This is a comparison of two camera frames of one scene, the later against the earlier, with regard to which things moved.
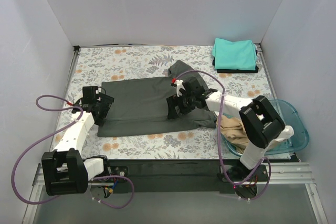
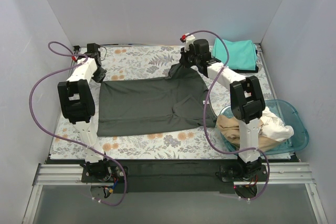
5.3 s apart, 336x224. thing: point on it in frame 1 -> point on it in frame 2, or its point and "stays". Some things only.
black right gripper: [175, 105] -> [184, 60]
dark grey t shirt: [139, 105] stays
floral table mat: [92, 62] stays
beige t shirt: [233, 129] stays
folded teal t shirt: [241, 55] stays
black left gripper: [102, 107] -> [99, 74]
